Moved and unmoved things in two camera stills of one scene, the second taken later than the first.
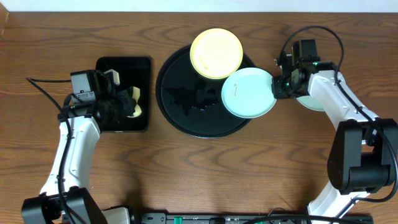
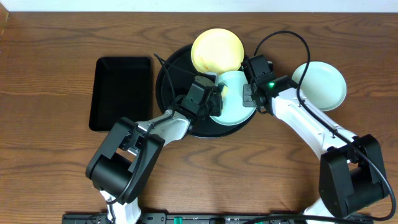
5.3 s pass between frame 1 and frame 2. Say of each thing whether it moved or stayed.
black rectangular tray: stayed
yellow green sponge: moved
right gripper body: moved
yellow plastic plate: stayed
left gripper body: moved
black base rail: stayed
